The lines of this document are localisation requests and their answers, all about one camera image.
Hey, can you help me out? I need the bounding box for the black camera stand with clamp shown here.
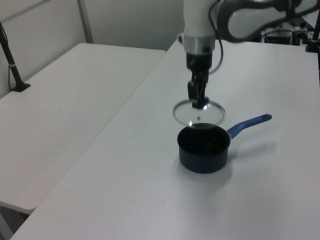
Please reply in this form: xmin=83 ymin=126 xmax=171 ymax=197
xmin=304 ymin=14 xmax=320 ymax=53

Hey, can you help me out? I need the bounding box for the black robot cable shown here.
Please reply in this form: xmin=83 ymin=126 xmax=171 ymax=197
xmin=208 ymin=0 xmax=225 ymax=75

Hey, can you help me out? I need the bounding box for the black camera stand with base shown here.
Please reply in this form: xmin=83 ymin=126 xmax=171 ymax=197
xmin=0 ymin=21 xmax=32 ymax=93

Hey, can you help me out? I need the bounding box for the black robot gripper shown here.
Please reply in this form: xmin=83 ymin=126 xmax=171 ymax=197
xmin=185 ymin=51 xmax=214 ymax=110

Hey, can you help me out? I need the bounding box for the glass lid with blue knob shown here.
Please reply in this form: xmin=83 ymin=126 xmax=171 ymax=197
xmin=172 ymin=97 xmax=227 ymax=127

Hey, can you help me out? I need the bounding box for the white folding side table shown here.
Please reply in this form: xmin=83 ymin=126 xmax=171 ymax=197
xmin=0 ymin=42 xmax=167 ymax=211

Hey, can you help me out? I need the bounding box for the black electronics box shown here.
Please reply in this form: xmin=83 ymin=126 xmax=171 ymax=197
xmin=264 ymin=27 xmax=294 ymax=45

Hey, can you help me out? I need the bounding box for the grey metal partition post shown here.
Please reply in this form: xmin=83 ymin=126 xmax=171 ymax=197
xmin=76 ymin=0 xmax=95 ymax=45

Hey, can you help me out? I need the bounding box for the dark saucepan with blue handle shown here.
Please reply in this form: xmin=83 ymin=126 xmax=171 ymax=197
xmin=177 ymin=113 xmax=273 ymax=175

